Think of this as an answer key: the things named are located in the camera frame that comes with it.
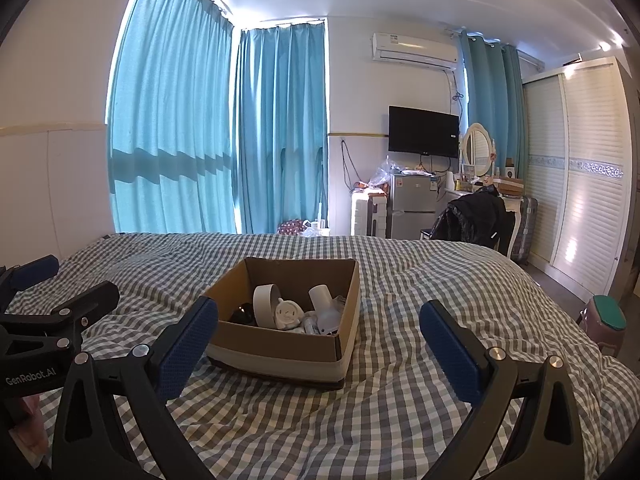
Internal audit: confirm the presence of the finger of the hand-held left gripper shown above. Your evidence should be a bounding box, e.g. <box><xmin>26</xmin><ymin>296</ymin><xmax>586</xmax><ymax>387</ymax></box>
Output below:
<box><xmin>0</xmin><ymin>255</ymin><xmax>60</xmax><ymax>311</ymax></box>
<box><xmin>0</xmin><ymin>281</ymin><xmax>121</xmax><ymax>356</ymax></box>

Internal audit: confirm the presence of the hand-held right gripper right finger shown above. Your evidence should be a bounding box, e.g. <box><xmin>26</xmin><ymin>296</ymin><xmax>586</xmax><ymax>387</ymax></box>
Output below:
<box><xmin>419</xmin><ymin>300</ymin><xmax>586</xmax><ymax>480</ymax></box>

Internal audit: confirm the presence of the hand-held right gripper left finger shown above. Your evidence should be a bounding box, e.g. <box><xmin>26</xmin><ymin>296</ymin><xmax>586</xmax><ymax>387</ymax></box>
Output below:
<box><xmin>50</xmin><ymin>296</ymin><xmax>220</xmax><ymax>480</ymax></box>

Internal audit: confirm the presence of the black round object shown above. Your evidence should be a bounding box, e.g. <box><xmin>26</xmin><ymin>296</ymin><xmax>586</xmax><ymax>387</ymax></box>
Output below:
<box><xmin>230</xmin><ymin>302</ymin><xmax>257</xmax><ymax>326</ymax></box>

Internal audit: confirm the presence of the white tape roll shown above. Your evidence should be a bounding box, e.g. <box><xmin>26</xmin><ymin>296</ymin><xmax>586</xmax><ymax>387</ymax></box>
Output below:
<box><xmin>252</xmin><ymin>284</ymin><xmax>286</xmax><ymax>330</ymax></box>

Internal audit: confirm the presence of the brown cardboard box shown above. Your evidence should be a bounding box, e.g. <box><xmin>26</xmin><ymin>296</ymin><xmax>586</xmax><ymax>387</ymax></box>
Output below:
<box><xmin>202</xmin><ymin>257</ymin><xmax>361</xmax><ymax>390</ymax></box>

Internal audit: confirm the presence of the white round figurine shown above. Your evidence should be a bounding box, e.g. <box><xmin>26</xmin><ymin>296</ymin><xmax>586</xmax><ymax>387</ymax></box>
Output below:
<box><xmin>274</xmin><ymin>297</ymin><xmax>305</xmax><ymax>332</ymax></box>

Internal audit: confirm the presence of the pale blue small container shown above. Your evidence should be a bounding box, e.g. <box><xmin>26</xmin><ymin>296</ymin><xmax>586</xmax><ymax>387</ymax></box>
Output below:
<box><xmin>317</xmin><ymin>310</ymin><xmax>345</xmax><ymax>335</ymax></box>

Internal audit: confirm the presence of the white plastic bottle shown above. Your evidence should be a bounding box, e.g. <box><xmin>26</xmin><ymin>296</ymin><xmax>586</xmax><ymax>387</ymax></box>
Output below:
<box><xmin>308</xmin><ymin>285</ymin><xmax>335</xmax><ymax>313</ymax></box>

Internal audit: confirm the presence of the person's left hand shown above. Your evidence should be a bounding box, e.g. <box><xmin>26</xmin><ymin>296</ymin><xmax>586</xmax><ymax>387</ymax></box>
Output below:
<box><xmin>10</xmin><ymin>392</ymin><xmax>51</xmax><ymax>466</ymax></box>

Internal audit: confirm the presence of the black jacket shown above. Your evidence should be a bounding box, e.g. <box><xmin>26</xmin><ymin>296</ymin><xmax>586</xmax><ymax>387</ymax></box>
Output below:
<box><xmin>430</xmin><ymin>191</ymin><xmax>508</xmax><ymax>251</ymax></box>

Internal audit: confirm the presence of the silver suitcase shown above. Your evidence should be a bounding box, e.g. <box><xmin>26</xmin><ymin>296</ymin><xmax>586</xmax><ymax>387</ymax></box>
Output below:
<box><xmin>510</xmin><ymin>196</ymin><xmax>539</xmax><ymax>266</ymax></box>

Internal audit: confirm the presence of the silver small fridge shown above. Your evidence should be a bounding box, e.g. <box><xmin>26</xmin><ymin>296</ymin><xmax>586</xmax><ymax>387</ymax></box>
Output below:
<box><xmin>390</xmin><ymin>174</ymin><xmax>441</xmax><ymax>241</ymax></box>

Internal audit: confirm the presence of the white dressing table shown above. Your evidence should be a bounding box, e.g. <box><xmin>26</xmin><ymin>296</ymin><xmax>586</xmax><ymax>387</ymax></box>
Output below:
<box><xmin>445</xmin><ymin>187</ymin><xmax>526</xmax><ymax>261</ymax></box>

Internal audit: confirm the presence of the pink stool with green seat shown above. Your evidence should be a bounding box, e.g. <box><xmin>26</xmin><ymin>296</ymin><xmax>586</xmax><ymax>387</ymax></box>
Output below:
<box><xmin>576</xmin><ymin>294</ymin><xmax>628</xmax><ymax>356</ymax></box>

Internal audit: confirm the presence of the flat cardboard carton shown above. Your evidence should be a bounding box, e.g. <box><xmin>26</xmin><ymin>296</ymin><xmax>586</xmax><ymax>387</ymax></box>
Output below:
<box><xmin>492</xmin><ymin>177</ymin><xmax>526</xmax><ymax>198</ymax></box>

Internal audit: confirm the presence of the clear plastic bag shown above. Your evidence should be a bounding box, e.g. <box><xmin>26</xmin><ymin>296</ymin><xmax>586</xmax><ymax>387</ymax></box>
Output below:
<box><xmin>369</xmin><ymin>156</ymin><xmax>401</xmax><ymax>188</ymax></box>

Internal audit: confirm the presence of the wide teal curtain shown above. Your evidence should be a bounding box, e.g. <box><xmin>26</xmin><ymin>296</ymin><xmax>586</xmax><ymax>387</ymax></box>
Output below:
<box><xmin>107</xmin><ymin>0</ymin><xmax>238</xmax><ymax>235</ymax></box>

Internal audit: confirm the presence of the white oval mirror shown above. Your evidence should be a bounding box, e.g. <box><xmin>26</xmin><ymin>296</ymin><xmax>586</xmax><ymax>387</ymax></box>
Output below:
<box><xmin>461</xmin><ymin>122</ymin><xmax>496</xmax><ymax>178</ymax></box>

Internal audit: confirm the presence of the white slatted wardrobe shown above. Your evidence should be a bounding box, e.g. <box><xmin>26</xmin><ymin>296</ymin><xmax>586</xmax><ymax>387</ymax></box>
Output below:
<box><xmin>522</xmin><ymin>57</ymin><xmax>633</xmax><ymax>296</ymax></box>

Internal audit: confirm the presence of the narrow teal curtain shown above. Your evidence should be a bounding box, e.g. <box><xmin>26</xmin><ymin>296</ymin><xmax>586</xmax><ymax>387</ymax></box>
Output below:
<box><xmin>457</xmin><ymin>30</ymin><xmax>526</xmax><ymax>181</ymax></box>

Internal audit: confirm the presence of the white air conditioner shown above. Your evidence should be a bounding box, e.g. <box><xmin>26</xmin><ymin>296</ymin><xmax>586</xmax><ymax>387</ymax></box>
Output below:
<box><xmin>371</xmin><ymin>31</ymin><xmax>459</xmax><ymax>67</ymax></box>

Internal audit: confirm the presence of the black wall cable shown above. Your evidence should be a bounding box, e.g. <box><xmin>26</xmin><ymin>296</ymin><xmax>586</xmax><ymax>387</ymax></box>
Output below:
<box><xmin>340</xmin><ymin>140</ymin><xmax>361</xmax><ymax>191</ymax></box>

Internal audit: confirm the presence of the black wall television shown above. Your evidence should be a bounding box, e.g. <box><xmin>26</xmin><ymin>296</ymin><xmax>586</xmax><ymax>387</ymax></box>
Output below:
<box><xmin>388</xmin><ymin>105</ymin><xmax>460</xmax><ymax>158</ymax></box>

